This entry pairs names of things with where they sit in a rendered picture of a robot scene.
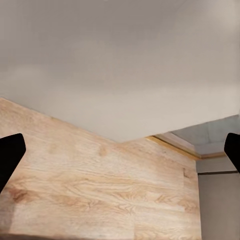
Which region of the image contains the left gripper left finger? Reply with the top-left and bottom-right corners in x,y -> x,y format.
0,133 -> 26,193

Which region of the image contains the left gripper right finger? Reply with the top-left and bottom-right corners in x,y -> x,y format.
224,133 -> 240,173

